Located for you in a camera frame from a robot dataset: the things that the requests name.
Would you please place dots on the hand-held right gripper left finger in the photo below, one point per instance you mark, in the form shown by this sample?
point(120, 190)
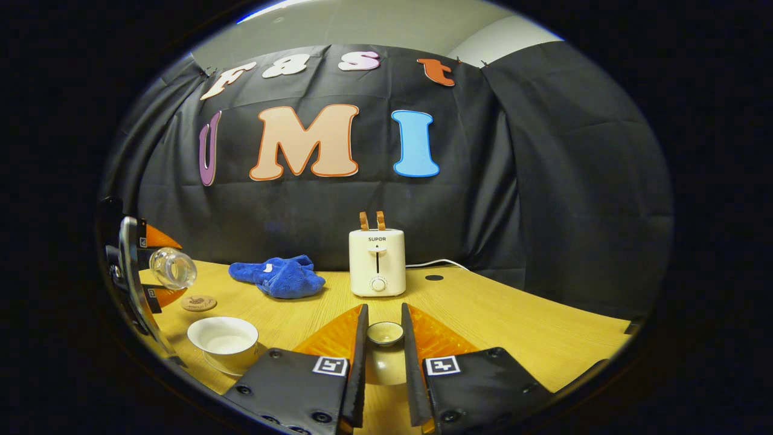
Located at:
point(359, 374)

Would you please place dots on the cream ceramic teacup lid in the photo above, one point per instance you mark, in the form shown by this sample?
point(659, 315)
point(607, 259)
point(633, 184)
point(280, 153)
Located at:
point(385, 362)

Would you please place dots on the blue towel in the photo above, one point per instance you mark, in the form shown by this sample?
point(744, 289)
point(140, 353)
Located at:
point(281, 279)

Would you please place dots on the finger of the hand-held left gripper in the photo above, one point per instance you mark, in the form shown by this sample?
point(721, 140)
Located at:
point(163, 297)
point(154, 240)

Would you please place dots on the cream ceramic saucer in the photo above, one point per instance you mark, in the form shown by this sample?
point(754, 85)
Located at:
point(218, 368)

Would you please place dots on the black backdrop cloth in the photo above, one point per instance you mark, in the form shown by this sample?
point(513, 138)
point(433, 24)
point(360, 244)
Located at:
point(362, 205)

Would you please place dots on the white toaster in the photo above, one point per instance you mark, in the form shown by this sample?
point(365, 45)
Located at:
point(377, 261)

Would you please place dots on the cream ceramic teacup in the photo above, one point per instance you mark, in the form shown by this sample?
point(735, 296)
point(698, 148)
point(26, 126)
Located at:
point(223, 338)

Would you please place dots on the clear plastic water bottle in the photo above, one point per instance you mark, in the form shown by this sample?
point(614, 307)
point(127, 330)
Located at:
point(174, 269)

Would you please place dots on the round cork coaster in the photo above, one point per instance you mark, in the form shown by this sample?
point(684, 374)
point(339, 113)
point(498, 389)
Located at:
point(199, 303)

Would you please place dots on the toast slice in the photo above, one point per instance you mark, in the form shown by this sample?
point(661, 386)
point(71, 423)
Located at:
point(380, 220)
point(364, 221)

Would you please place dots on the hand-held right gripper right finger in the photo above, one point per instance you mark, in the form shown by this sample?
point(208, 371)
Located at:
point(410, 374)

